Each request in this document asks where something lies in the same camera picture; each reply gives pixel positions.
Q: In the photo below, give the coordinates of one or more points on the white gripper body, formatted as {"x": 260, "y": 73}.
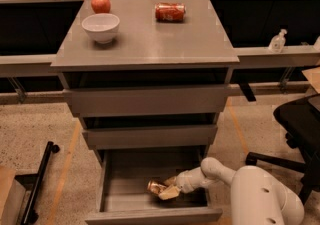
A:
{"x": 185, "y": 181}

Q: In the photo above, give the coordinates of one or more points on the orange patterned can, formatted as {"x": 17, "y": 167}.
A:
{"x": 155, "y": 187}

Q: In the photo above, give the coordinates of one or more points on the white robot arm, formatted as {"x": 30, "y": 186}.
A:
{"x": 257, "y": 197}

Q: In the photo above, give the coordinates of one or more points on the grey middle drawer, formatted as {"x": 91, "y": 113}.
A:
{"x": 146, "y": 137}

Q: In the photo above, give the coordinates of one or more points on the grey open bottom drawer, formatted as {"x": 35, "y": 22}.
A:
{"x": 123, "y": 198}

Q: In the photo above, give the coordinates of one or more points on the grey top drawer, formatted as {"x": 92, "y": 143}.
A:
{"x": 146, "y": 101}

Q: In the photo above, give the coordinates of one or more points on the grey drawer cabinet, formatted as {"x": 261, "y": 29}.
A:
{"x": 148, "y": 53}

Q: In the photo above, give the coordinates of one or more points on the red soda can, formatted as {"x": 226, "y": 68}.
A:
{"x": 170, "y": 12}

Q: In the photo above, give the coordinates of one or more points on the black office chair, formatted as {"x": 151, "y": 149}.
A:
{"x": 301, "y": 120}

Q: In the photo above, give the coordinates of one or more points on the black rolling stand base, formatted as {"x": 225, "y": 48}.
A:
{"x": 32, "y": 183}

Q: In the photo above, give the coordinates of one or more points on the cardboard box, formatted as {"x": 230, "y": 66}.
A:
{"x": 11, "y": 196}

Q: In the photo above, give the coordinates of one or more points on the clear sanitizer bottle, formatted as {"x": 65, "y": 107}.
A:
{"x": 278, "y": 41}

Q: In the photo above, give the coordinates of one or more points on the white ceramic bowl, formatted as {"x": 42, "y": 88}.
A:
{"x": 102, "y": 28}

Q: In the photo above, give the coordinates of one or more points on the red apple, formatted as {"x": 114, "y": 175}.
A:
{"x": 101, "y": 6}

